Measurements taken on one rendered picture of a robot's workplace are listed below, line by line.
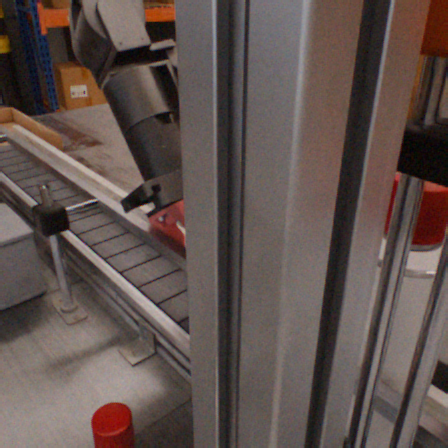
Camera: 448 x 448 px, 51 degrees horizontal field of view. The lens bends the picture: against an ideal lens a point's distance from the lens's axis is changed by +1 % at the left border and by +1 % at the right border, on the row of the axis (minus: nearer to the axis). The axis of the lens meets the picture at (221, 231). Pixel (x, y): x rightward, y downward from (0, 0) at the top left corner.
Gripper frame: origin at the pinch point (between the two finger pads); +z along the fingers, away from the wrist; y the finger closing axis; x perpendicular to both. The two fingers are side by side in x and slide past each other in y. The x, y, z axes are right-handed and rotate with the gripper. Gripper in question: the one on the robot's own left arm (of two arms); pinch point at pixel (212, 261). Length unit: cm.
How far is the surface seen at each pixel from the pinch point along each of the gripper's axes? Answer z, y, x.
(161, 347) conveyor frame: 6.2, -5.8, 7.0
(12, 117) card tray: -50, 14, 83
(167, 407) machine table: 10.5, -9.2, 3.0
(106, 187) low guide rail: -14.5, 3.2, 23.2
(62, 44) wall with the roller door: -204, 162, 340
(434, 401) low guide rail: 15.1, 2.2, -16.4
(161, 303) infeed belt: 2.0, -4.0, 6.4
